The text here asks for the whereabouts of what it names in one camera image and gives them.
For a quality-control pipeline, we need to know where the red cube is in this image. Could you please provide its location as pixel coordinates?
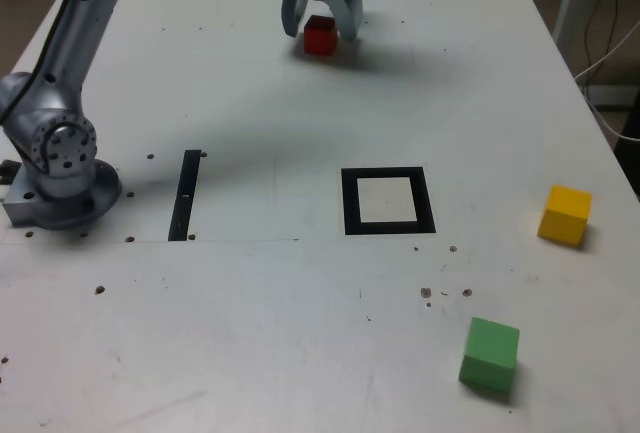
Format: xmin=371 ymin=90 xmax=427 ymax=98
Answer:
xmin=303 ymin=15 xmax=339 ymax=57

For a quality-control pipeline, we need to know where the yellow cube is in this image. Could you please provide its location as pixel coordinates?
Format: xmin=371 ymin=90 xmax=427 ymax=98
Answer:
xmin=537 ymin=184 xmax=593 ymax=247

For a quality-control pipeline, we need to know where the green cube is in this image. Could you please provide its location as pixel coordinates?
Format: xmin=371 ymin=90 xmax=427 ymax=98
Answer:
xmin=458 ymin=316 xmax=521 ymax=395

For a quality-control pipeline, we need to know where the black tape square outline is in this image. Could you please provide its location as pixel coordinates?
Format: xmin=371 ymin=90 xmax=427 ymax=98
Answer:
xmin=340 ymin=166 xmax=437 ymax=237

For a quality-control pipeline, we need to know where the black tape strip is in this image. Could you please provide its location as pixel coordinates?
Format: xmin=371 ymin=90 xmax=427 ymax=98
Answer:
xmin=167 ymin=149 xmax=202 ymax=243

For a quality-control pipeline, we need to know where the white cable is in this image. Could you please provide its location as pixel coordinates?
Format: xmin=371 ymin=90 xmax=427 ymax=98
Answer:
xmin=574 ymin=20 xmax=640 ymax=143

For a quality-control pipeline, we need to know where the thin black cable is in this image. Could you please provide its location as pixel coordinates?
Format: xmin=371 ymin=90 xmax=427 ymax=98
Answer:
xmin=583 ymin=0 xmax=625 ymax=74

